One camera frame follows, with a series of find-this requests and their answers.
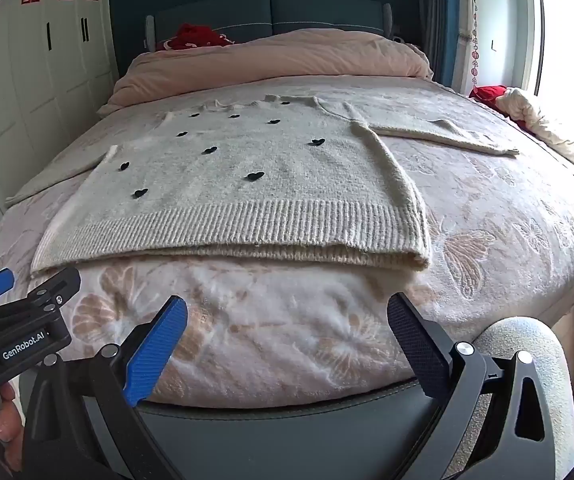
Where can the red cloth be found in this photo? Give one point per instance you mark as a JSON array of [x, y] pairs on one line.
[[487, 94]]

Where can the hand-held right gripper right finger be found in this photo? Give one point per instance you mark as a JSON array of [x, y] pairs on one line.
[[414, 347]]

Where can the pink duvet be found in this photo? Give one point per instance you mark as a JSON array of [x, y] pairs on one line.
[[267, 60]]

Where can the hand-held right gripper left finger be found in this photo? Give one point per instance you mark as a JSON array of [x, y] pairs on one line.
[[156, 352]]

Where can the white crumpled cloth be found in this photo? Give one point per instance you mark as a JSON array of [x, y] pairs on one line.
[[542, 115]]

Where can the pink butterfly printed blanket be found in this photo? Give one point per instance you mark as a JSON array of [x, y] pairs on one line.
[[482, 220]]

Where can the grey curtain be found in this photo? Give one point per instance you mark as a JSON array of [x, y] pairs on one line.
[[429, 10]]

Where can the red pillow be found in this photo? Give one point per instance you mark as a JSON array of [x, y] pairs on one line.
[[194, 37]]

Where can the white wardrobe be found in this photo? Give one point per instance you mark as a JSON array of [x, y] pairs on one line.
[[42, 90]]

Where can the cream sweater with black hearts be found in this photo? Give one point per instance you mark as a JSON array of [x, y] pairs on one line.
[[217, 185]]

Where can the teal padded headboard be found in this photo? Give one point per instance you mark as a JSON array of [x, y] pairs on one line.
[[317, 15]]

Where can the person's left hand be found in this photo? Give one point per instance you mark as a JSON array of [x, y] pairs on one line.
[[9, 420]]

